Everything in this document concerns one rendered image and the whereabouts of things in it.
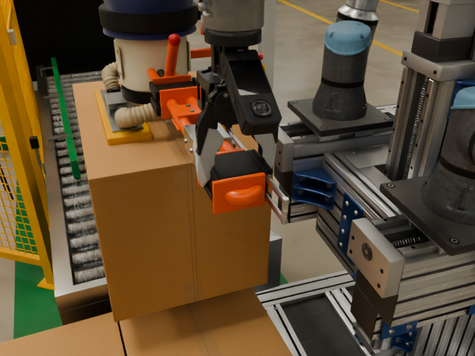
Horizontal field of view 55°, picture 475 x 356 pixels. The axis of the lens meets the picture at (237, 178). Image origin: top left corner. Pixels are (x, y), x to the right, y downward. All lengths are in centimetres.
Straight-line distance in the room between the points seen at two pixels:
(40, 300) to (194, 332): 114
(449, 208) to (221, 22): 56
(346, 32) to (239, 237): 58
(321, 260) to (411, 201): 146
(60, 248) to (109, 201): 64
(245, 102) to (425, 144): 68
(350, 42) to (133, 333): 95
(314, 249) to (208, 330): 123
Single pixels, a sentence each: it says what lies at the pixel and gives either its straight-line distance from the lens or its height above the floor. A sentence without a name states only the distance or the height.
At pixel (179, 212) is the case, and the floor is 95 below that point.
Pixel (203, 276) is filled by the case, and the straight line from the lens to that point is 116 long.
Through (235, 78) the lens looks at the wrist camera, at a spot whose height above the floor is 136.
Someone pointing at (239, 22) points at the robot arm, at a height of 142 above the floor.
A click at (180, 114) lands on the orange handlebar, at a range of 83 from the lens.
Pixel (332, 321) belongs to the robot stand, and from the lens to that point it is 182.
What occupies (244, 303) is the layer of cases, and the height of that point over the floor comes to 54.
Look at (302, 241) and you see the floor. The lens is 250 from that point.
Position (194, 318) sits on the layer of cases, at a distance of 135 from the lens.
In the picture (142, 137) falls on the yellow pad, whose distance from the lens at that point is 107.
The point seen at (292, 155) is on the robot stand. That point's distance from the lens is 126.
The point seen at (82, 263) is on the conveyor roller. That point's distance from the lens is 161.
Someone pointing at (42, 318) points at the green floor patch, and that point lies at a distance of 225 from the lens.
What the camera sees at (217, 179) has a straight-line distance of 61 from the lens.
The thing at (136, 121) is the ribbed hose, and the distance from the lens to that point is 102.
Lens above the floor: 154
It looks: 31 degrees down
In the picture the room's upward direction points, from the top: straight up
